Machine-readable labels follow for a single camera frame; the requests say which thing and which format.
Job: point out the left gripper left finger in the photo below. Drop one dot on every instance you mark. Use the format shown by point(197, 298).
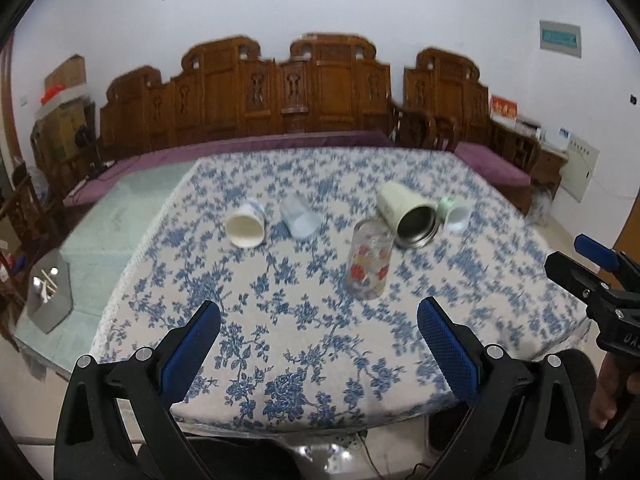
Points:
point(92, 441)

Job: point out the printed clear glass cup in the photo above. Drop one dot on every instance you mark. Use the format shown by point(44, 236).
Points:
point(368, 262)

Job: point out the clear plastic cup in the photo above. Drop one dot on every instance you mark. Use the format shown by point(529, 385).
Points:
point(300, 219)

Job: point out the small green white cup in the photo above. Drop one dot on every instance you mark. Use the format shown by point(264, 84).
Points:
point(454, 214)

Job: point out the carved wooden armchair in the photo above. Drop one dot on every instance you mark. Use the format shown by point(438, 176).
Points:
point(411, 128)

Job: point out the blue floral tablecloth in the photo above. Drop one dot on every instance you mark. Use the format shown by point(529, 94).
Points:
point(296, 351)

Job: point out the cream steel thermos cup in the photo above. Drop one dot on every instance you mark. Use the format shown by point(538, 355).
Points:
point(411, 217)

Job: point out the person's right hand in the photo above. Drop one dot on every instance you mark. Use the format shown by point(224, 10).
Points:
point(603, 405)

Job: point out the cardboard boxes stack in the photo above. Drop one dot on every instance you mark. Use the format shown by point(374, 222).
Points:
point(64, 124)

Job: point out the carved wooden sofa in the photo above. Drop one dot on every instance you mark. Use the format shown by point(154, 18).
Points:
point(330, 82)

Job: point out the striped white paper cup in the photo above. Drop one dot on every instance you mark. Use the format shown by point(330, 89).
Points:
point(246, 226)

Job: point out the wall electrical panel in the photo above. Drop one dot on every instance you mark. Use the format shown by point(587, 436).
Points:
point(582, 160)

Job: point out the wooden side table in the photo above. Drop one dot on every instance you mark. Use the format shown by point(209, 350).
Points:
point(540, 161)

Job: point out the green wall sign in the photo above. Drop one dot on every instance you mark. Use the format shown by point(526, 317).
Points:
point(561, 38)

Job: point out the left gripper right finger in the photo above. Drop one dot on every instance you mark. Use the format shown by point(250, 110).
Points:
point(522, 420)

